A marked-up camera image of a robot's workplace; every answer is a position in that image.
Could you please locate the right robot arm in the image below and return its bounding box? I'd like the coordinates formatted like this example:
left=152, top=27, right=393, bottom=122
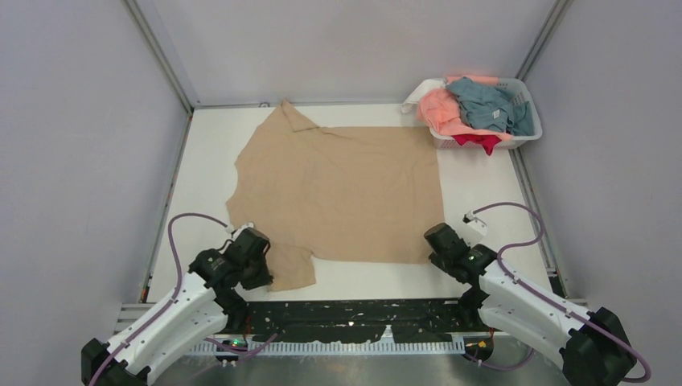
left=424, top=223, right=637, bottom=385

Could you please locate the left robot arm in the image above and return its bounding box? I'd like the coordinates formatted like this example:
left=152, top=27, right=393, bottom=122
left=80, top=226, right=273, bottom=385

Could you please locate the beige t shirt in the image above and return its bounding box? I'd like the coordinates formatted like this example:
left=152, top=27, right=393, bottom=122
left=226, top=102, right=444, bottom=291

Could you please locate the white cloth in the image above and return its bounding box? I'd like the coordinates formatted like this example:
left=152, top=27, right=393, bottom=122
left=401, top=77, right=446, bottom=113

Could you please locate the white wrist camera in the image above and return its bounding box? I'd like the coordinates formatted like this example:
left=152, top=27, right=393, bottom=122
left=224, top=222, right=254, bottom=239
left=462, top=211, right=488, bottom=238

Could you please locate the white slotted cable duct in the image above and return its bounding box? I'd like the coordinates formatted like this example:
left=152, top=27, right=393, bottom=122
left=186, top=339, right=466, bottom=357

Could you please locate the red t shirt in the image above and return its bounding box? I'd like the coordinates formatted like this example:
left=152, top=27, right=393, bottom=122
left=453, top=134, right=502, bottom=156

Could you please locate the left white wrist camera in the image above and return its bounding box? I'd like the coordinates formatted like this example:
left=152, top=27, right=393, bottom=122
left=224, top=222, right=254, bottom=239

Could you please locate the pink t shirt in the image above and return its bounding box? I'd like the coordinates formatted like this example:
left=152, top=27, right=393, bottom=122
left=412, top=76, right=513, bottom=141

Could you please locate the white laundry basket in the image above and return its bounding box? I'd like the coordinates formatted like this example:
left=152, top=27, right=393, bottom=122
left=414, top=76, right=542, bottom=154

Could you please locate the blue grey t shirt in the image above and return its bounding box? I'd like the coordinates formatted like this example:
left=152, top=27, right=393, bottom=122
left=446, top=77, right=536, bottom=137

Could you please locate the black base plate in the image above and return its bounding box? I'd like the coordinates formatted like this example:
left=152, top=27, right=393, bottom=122
left=222, top=298, right=489, bottom=343

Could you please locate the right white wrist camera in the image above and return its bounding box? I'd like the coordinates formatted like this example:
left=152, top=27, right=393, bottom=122
left=462, top=211, right=488, bottom=238

